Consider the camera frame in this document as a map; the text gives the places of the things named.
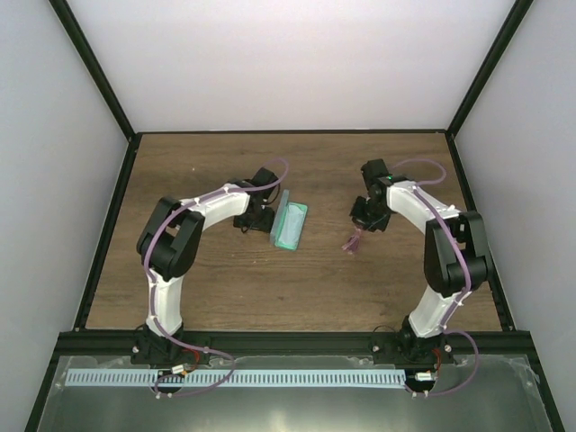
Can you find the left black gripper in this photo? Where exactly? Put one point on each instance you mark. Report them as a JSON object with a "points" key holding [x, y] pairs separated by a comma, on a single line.
{"points": [[265, 225]]}

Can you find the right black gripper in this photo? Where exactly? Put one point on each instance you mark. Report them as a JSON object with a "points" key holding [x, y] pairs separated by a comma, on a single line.
{"points": [[357, 219]]}

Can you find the grey green glasses case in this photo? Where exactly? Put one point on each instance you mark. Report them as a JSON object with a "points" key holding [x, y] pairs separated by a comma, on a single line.
{"points": [[278, 221]]}

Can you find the pink frame sunglasses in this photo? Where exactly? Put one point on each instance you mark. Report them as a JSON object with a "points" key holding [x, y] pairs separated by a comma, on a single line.
{"points": [[353, 243]]}

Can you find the light blue cleaning cloth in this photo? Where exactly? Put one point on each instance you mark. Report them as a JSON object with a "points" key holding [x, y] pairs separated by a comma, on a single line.
{"points": [[293, 220]]}

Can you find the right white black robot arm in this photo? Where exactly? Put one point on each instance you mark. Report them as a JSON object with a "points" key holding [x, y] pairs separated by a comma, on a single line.
{"points": [[457, 258]]}

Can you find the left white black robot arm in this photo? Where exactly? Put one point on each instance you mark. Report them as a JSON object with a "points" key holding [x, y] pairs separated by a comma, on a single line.
{"points": [[169, 243]]}

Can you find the black enclosure frame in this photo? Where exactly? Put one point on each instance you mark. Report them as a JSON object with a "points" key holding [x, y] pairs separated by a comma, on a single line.
{"points": [[73, 30]]}

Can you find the light blue slotted cable duct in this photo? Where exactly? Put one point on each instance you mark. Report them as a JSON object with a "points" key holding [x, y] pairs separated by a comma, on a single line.
{"points": [[357, 378]]}

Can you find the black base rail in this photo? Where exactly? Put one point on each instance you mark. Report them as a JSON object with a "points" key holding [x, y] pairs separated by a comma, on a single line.
{"points": [[383, 347]]}

